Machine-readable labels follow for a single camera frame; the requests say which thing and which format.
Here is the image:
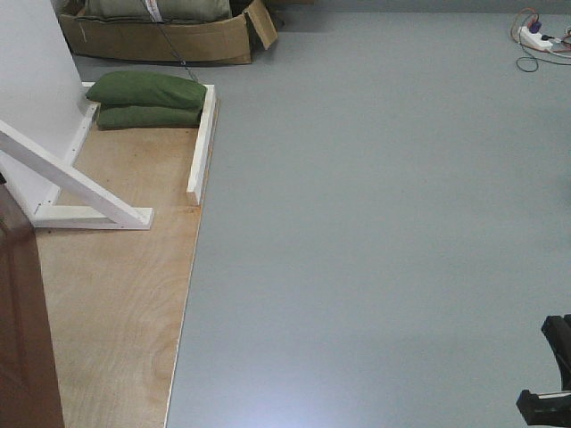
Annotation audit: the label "thin black hanging cable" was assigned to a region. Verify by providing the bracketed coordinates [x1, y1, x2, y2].
[138, 0, 202, 84]

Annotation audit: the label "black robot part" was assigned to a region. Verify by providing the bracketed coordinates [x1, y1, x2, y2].
[516, 313, 570, 427]

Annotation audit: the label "open cardboard box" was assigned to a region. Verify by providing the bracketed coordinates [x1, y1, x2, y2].
[58, 1, 277, 65]

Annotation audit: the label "brown wooden door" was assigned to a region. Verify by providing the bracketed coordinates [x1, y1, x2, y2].
[1, 185, 64, 427]

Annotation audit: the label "white power strip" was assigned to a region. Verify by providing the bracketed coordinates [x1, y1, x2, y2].
[517, 26, 553, 52]

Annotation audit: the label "upper green sandbag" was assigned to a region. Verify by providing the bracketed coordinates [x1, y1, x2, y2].
[86, 71, 207, 109]

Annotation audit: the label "tangled cables on floor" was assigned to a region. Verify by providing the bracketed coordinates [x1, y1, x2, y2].
[508, 7, 571, 73]

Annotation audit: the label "white wooden door frame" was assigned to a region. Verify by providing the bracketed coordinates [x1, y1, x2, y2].
[1, 1, 153, 230]

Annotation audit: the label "white wooden edge rail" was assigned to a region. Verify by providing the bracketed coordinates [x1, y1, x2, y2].
[186, 85, 218, 207]

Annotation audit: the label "plywood floor platform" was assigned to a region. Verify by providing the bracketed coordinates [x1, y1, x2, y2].
[37, 128, 202, 427]

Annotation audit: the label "large olive green bag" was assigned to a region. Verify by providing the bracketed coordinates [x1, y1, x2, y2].
[82, 0, 233, 22]

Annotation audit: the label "green sandbag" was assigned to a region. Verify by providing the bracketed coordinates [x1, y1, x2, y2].
[96, 105, 203, 129]
[86, 71, 207, 109]

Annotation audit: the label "lower green sandbag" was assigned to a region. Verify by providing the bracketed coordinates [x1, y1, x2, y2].
[96, 105, 203, 129]

